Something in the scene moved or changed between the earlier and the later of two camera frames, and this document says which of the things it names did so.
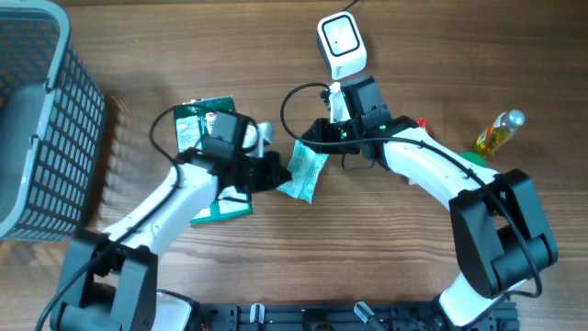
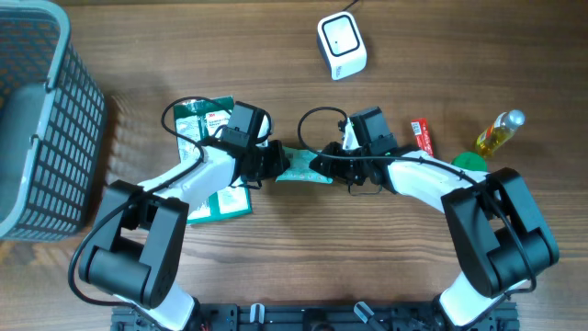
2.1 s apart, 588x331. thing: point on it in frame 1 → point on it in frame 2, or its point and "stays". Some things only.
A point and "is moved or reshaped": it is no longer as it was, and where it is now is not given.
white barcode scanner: x=342 y=45 stays
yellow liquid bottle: x=499 y=131 stays
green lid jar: x=475 y=157 stays
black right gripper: x=322 y=143 → x=331 y=168
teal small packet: x=304 y=166 is moved or reshaped
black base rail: x=342 y=316 stays
